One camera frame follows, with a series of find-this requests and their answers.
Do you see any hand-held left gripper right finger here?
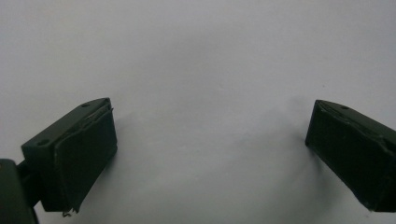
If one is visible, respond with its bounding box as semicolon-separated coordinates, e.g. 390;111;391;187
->
304;99;396;214

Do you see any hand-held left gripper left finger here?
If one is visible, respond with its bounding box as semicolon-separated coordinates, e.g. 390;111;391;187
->
21;97;119;215

